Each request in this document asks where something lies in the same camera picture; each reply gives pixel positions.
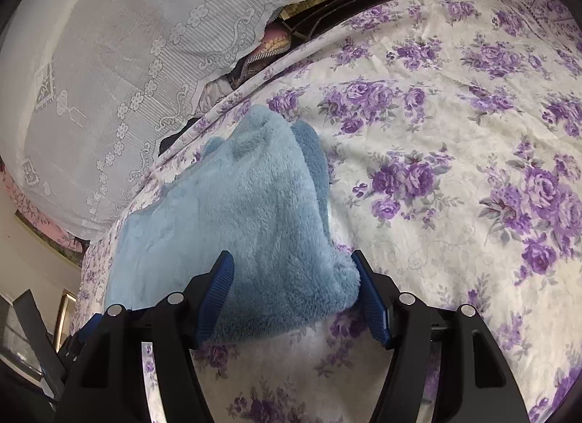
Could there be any blue fleece baby jacket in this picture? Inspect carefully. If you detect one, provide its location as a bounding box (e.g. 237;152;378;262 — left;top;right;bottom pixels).
104;106;360;343

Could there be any pink floral cloth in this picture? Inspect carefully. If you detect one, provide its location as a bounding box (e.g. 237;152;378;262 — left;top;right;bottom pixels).
1;162;87;252

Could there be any purple floral bed sheet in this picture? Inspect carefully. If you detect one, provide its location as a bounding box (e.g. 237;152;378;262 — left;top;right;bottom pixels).
67;0;582;423

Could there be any white lace cover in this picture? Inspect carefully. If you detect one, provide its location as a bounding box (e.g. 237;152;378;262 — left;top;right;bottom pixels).
1;0;302;240

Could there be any wooden picture frame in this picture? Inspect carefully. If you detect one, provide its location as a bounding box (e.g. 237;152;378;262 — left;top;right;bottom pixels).
52;290;76;351

